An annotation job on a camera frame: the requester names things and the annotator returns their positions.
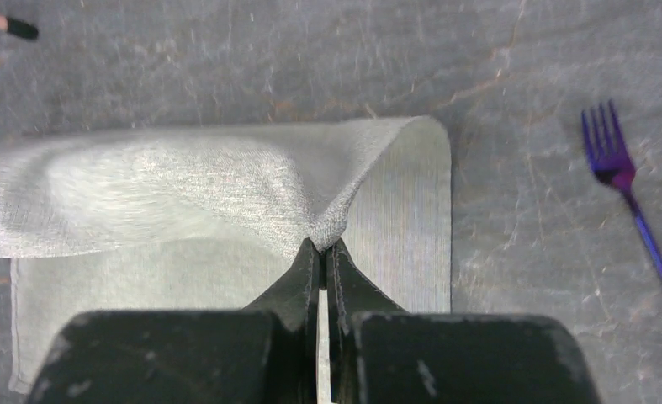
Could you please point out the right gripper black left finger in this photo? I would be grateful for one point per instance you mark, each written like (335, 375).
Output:
(265, 352)

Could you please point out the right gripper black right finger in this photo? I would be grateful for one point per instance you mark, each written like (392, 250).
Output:
(381, 353)

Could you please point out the grey cloth napkin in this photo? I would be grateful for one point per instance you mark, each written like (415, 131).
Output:
(181, 218)

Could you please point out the purple metal fork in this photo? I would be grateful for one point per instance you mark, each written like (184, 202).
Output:
(611, 164)

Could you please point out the pink music stand tripod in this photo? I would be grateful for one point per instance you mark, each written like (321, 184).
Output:
(18, 28)

